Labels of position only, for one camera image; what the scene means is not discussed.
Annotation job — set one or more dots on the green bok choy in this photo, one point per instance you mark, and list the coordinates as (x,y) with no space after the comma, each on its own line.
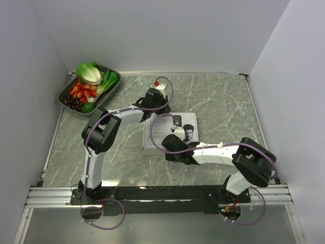
(109,79)

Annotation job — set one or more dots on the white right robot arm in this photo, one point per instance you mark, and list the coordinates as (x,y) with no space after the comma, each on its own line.
(254,163)

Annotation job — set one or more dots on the red strawberries pile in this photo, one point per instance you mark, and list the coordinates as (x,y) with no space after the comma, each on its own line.
(85,93)

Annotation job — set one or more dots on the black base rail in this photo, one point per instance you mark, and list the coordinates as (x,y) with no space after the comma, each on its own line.
(158,199)

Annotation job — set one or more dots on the dark grey food tray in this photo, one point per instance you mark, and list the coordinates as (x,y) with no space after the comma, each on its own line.
(100,102)

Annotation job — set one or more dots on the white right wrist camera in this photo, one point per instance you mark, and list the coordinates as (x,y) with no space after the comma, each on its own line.
(178,131)

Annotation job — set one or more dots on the black silver hair clipper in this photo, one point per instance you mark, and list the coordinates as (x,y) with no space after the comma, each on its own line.
(177,120)

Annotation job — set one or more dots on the white clipper kit box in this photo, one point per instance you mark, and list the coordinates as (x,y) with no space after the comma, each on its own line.
(162,128)

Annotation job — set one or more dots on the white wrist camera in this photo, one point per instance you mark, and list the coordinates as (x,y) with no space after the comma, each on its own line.
(178,131)
(160,86)

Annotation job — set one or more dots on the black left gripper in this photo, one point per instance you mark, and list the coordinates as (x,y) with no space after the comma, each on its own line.
(164,100)

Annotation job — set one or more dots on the green lime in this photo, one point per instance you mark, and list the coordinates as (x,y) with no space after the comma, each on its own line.
(88,108)

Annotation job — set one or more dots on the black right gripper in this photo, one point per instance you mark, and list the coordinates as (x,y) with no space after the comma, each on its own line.
(170,157)

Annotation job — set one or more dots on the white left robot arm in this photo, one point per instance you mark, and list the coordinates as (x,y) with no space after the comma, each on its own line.
(100,132)

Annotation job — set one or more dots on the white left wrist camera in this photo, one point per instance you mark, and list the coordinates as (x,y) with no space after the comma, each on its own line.
(160,86)

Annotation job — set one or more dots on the green lettuce head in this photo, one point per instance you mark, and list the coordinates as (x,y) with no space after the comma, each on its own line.
(89,73)

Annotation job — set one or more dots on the dark purple grapes bunch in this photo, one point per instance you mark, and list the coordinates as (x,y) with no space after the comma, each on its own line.
(73,103)

